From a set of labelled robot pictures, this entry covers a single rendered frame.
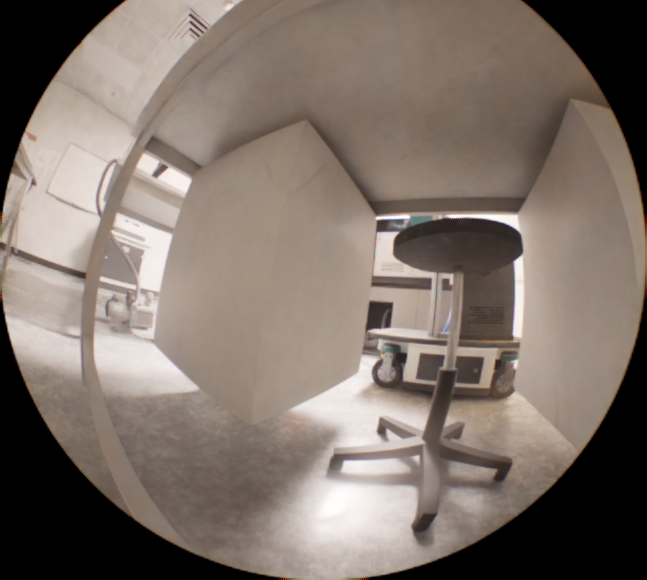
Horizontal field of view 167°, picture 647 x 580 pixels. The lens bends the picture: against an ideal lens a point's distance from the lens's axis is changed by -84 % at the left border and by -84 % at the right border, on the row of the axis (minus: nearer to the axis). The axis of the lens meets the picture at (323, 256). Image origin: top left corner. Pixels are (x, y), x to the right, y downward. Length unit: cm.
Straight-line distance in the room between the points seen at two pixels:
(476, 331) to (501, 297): 22
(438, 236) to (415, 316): 169
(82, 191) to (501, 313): 501
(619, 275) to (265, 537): 69
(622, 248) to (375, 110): 57
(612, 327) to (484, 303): 90
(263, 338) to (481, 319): 107
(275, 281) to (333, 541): 50
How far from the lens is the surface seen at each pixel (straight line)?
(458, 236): 44
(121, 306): 172
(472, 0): 48
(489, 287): 126
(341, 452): 61
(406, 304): 211
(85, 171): 446
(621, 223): 45
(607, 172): 48
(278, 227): 38
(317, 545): 48
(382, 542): 51
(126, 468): 34
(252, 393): 40
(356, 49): 48
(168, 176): 140
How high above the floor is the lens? 42
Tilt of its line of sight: 13 degrees up
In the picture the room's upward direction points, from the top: 8 degrees clockwise
